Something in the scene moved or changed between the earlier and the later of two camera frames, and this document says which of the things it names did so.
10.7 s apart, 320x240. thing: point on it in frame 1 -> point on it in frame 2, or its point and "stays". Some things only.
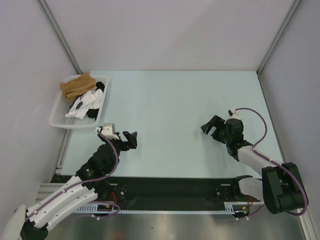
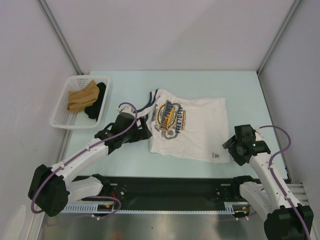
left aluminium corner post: (59, 33) stays
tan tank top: (73, 89) -> (80, 100)
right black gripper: (217, 122) -> (239, 159)
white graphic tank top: (86, 101) -> (195, 129)
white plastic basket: (58, 118) stays
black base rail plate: (176, 190) stays
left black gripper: (125, 145) -> (138, 136)
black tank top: (93, 113) stays
